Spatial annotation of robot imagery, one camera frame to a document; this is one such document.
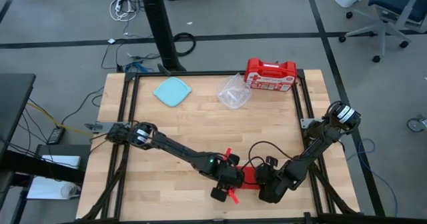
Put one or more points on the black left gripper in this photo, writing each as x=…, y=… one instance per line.
x=230, y=175

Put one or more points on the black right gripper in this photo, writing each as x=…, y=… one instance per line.
x=270, y=179

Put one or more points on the red bandage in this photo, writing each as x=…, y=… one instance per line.
x=249, y=180

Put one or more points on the light blue cloth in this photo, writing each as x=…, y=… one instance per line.
x=171, y=90

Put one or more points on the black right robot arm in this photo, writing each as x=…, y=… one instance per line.
x=320, y=137

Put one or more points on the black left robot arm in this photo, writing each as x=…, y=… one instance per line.
x=177, y=149

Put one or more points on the red first aid kit case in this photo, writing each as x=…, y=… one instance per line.
x=270, y=74

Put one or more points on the grey caster wheel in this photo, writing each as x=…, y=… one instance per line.
x=416, y=124

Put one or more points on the clear plastic cup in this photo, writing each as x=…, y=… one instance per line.
x=70, y=190

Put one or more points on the black tower fan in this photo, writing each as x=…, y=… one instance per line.
x=161, y=27

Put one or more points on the black side stand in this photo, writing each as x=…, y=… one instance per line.
x=63, y=149

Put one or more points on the white flat device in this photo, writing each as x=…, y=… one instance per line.
x=61, y=161

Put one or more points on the black power adapter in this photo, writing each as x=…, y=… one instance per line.
x=56, y=135

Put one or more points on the white paper scrap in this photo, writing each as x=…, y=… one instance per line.
x=111, y=41

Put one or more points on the white paper sheet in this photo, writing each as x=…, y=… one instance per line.
x=43, y=189

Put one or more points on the white blue office chair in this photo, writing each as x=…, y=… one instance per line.
x=387, y=20

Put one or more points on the black desk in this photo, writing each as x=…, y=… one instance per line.
x=13, y=97

